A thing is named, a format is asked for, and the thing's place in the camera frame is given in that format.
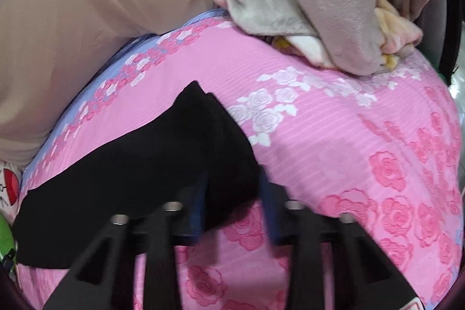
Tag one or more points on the green plush object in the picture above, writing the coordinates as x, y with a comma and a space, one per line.
6, 237

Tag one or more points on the pink floral bedsheet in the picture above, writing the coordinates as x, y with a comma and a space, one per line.
327, 150

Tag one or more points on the beige padded headboard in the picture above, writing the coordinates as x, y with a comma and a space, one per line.
90, 23

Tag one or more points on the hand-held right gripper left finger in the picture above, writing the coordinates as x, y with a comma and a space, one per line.
198, 208

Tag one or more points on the black pants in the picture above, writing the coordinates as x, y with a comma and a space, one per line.
145, 157

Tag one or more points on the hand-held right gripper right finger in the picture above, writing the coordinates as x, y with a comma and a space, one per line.
270, 212

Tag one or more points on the white cartoon face pillow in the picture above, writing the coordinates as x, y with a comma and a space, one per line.
9, 186

